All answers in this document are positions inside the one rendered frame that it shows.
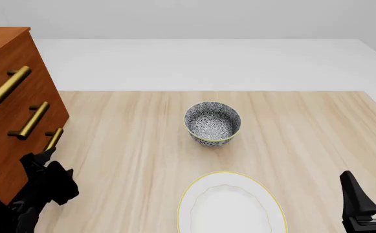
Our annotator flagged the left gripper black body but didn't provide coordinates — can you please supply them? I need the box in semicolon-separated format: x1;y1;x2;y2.
19;159;80;206

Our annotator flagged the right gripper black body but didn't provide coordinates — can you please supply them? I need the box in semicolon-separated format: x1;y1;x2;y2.
342;213;376;233

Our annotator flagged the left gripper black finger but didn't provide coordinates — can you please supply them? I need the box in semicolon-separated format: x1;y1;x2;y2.
32;146;58;164

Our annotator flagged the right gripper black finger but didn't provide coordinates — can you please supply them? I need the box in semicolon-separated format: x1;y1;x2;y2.
339;170;376;221

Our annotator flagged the small wooden cabinet drawer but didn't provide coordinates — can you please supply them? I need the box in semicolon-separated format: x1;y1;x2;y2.
0;97;71;206

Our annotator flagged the medium wooden cabinet drawer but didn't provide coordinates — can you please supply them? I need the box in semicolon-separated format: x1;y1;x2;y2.
0;72;63;192

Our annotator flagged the large wooden cabinet drawer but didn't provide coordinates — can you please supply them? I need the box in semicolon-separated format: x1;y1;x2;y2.
0;30;52;133

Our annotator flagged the wooden cabinet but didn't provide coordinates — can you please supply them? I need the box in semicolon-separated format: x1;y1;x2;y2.
0;27;71;206

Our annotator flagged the white plate with yellow rim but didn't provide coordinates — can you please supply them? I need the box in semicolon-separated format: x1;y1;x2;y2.
176;170;289;233

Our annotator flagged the black white patterned bowl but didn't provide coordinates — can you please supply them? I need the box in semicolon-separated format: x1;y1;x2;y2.
183;101;243;148

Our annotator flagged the short brass drawer handle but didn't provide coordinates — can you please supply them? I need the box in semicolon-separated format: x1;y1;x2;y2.
43;127;65;153

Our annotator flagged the medium brass drawer handle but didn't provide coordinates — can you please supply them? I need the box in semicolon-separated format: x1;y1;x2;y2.
6;101;50;141

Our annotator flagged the long brass drawer handle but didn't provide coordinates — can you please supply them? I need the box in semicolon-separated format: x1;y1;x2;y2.
0;65;33;106

